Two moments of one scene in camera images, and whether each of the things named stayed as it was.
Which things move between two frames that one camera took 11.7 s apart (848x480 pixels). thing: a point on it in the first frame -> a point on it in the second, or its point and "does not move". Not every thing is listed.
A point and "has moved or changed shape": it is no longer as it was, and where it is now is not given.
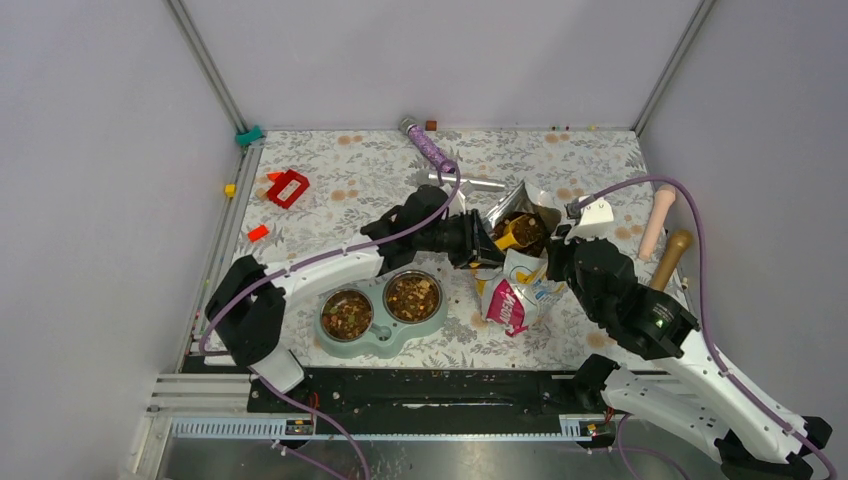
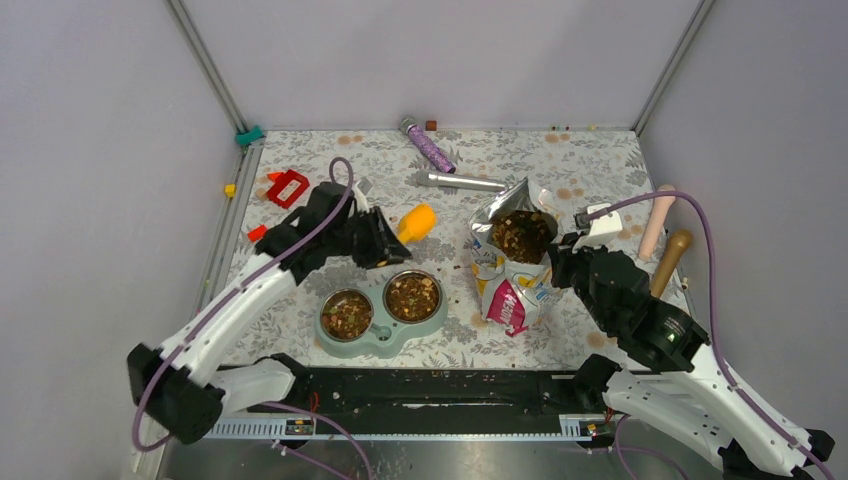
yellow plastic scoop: x=522 y=231 has moved or changed shape
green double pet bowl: x=361 y=322 does not move
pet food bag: x=514 y=288 does not move
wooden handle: x=669 y=261 does not move
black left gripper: x=474 y=235 -> x=385 y=248
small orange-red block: x=257 y=233 does not move
